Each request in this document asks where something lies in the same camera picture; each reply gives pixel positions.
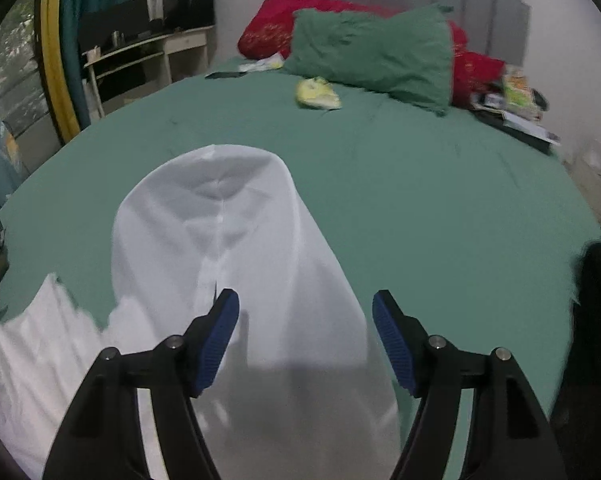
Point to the black monitor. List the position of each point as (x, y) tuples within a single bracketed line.
[(115, 20)]

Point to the white mug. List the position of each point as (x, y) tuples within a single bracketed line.
[(93, 54)]

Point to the green bed sheet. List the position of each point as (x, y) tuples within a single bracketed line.
[(430, 200)]

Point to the white desk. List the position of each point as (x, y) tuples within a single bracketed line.
[(190, 40)]

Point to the white paper packet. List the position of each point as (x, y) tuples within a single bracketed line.
[(263, 64)]

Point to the white garment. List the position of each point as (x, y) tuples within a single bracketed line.
[(260, 240)]

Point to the green-yellow snack bag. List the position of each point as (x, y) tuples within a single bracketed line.
[(519, 90)]

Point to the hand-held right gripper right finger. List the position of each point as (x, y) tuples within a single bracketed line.
[(395, 345)]

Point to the black clothes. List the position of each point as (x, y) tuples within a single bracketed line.
[(595, 360)]

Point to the red quilt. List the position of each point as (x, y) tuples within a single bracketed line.
[(270, 25)]

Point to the black tray with papers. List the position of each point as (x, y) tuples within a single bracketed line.
[(520, 127)]

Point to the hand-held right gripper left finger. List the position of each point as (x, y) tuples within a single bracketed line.
[(220, 340)]

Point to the black phone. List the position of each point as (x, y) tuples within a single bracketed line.
[(225, 74)]

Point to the balcony glass door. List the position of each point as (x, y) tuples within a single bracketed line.
[(10, 60)]

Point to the green pillow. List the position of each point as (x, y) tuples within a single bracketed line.
[(370, 55)]

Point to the yellow curtain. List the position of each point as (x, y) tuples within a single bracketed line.
[(55, 35)]

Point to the blue cartoon blanket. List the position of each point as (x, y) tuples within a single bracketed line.
[(0, 160)]

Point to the metal cup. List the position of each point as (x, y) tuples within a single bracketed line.
[(116, 38)]

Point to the yellow crumpled cloth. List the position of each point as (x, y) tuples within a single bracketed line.
[(318, 94)]

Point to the teal curtain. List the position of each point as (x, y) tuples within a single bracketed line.
[(80, 10)]

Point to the black computer tower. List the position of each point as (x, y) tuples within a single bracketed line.
[(188, 0)]

